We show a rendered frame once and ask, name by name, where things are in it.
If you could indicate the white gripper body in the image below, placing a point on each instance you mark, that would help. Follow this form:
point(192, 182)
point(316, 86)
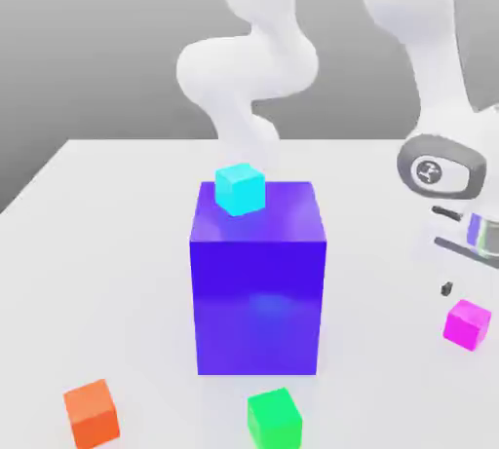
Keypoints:
point(456, 252)

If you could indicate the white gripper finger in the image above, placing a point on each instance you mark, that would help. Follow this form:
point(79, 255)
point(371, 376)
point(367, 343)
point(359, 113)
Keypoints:
point(446, 289)

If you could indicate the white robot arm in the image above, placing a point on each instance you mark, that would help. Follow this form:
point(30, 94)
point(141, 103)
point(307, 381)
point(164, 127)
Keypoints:
point(249, 67)

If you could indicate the small magenta cube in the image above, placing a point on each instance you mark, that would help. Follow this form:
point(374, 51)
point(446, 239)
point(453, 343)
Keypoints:
point(466, 324)

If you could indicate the small green cube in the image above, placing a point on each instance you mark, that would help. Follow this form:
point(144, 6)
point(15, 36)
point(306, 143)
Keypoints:
point(275, 419)

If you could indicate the small cyan cube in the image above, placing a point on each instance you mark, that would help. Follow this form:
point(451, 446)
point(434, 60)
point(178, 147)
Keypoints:
point(241, 190)

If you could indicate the small orange cube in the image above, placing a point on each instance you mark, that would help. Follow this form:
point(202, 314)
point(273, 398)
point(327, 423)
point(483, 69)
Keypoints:
point(91, 414)

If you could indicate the large blue box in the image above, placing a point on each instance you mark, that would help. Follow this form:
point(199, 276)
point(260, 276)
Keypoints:
point(257, 301)

